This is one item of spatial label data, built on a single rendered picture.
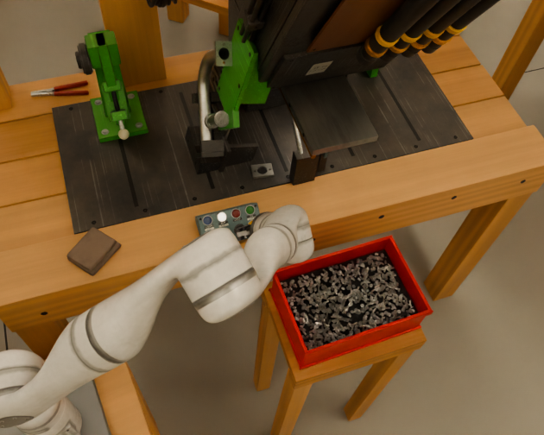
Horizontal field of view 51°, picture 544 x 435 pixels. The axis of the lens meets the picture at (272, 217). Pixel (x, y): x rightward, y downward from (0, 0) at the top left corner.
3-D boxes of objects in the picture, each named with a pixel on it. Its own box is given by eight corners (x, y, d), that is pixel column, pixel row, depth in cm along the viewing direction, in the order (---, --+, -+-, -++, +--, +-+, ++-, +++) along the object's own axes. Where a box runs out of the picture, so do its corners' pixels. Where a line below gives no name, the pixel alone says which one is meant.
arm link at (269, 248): (313, 257, 93) (286, 212, 93) (254, 307, 68) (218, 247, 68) (268, 282, 96) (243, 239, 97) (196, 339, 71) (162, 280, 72)
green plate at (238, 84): (260, 122, 139) (288, 54, 123) (229, 123, 135) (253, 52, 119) (246, 89, 144) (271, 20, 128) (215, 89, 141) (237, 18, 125)
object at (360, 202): (537, 192, 170) (561, 160, 158) (11, 333, 137) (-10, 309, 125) (512, 156, 177) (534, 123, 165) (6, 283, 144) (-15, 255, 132)
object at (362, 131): (376, 144, 131) (378, 135, 128) (310, 159, 127) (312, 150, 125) (315, 33, 150) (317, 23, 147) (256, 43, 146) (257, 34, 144)
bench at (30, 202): (452, 296, 234) (556, 165, 159) (81, 409, 201) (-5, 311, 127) (382, 166, 268) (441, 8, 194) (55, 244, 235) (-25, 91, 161)
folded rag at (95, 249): (96, 230, 137) (94, 223, 134) (122, 246, 135) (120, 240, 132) (66, 260, 132) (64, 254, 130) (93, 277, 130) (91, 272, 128)
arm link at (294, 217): (308, 198, 105) (285, 210, 92) (319, 245, 106) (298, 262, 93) (274, 206, 108) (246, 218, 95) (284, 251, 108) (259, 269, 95)
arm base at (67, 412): (89, 432, 114) (68, 412, 100) (44, 458, 111) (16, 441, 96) (71, 393, 118) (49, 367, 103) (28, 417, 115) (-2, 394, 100)
